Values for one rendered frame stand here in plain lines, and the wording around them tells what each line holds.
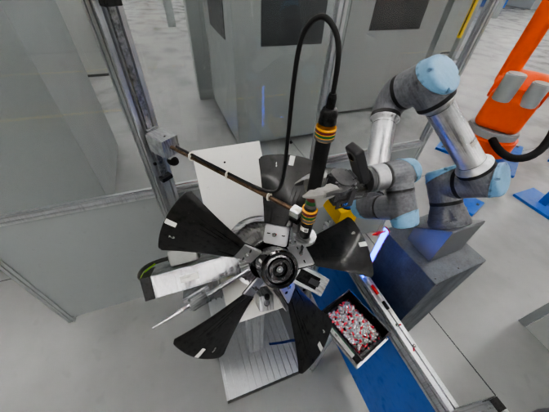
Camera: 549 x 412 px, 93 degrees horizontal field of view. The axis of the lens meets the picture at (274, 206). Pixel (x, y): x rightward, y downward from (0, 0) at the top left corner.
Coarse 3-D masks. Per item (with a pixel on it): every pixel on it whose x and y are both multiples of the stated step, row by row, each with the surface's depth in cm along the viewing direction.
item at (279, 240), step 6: (270, 228) 84; (276, 228) 83; (282, 228) 82; (288, 228) 80; (264, 234) 85; (270, 234) 84; (282, 234) 81; (288, 234) 80; (264, 240) 84; (270, 240) 83; (276, 240) 82; (282, 240) 81; (282, 246) 81
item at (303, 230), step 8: (328, 96) 49; (336, 96) 49; (328, 104) 50; (320, 112) 51; (328, 112) 50; (336, 112) 50; (320, 120) 52; (328, 120) 51; (336, 120) 52; (304, 224) 73; (312, 224) 73; (304, 232) 75
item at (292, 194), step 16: (272, 160) 85; (288, 160) 83; (304, 160) 82; (272, 176) 85; (288, 176) 83; (304, 176) 81; (288, 192) 82; (304, 192) 81; (272, 208) 84; (288, 224) 80
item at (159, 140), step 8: (152, 128) 95; (160, 128) 97; (152, 136) 93; (160, 136) 93; (168, 136) 93; (176, 136) 95; (152, 144) 94; (160, 144) 91; (168, 144) 93; (176, 144) 96; (160, 152) 94; (168, 152) 95; (176, 152) 98
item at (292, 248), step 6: (288, 246) 87; (294, 246) 88; (300, 246) 88; (294, 252) 86; (306, 252) 87; (300, 258) 84; (306, 258) 85; (300, 264) 83; (306, 264) 83; (312, 264) 83
